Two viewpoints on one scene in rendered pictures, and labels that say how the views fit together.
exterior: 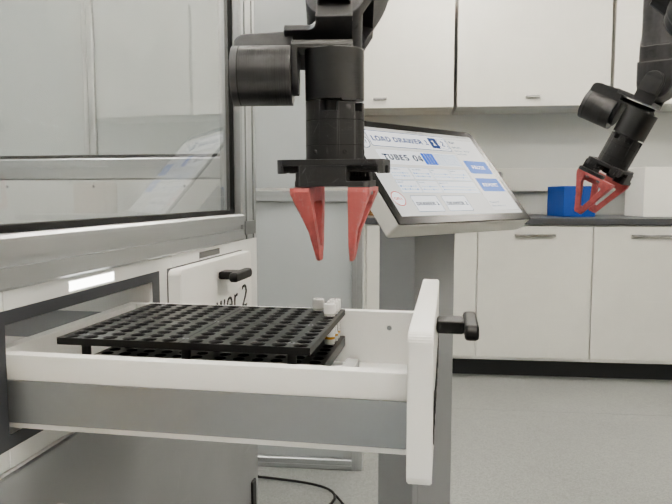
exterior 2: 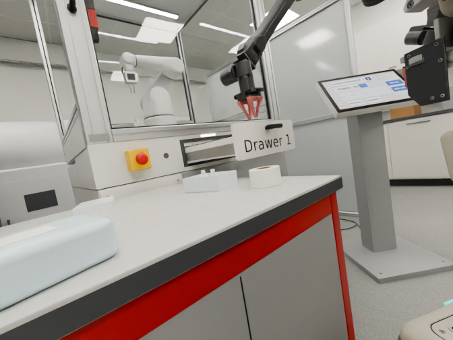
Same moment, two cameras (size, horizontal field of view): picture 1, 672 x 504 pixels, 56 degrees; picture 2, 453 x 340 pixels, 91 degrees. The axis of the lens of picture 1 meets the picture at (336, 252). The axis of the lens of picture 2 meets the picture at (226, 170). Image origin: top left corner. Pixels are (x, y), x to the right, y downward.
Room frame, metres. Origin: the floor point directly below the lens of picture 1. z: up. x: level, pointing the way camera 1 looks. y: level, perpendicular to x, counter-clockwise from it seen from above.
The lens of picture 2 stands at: (-0.10, -0.46, 0.85)
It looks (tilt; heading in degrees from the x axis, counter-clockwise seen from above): 5 degrees down; 41
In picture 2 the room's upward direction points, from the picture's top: 10 degrees counter-clockwise
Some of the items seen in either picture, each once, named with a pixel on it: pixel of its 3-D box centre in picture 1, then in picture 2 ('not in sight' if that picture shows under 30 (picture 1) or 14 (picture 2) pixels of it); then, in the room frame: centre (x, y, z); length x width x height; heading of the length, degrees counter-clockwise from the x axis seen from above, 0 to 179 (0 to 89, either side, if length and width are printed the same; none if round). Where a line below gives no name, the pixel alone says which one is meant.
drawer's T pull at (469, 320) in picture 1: (456, 324); (272, 127); (0.56, -0.11, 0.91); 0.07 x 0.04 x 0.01; 170
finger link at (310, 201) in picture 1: (332, 213); (250, 106); (0.63, 0.00, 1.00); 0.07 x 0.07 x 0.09; 78
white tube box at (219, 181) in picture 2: not in sight; (209, 181); (0.32, -0.03, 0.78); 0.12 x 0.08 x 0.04; 93
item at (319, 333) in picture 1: (320, 328); not in sight; (0.58, 0.01, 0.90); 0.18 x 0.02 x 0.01; 170
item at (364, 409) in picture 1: (208, 358); (227, 148); (0.60, 0.12, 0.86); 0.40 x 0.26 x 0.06; 80
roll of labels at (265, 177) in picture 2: not in sight; (265, 176); (0.34, -0.19, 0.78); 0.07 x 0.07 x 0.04
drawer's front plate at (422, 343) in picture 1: (426, 358); (266, 137); (0.57, -0.08, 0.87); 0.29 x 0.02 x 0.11; 170
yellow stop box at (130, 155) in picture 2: not in sight; (138, 159); (0.29, 0.27, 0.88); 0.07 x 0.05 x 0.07; 170
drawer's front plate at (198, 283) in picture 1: (216, 295); not in sight; (0.93, 0.18, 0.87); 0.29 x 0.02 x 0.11; 170
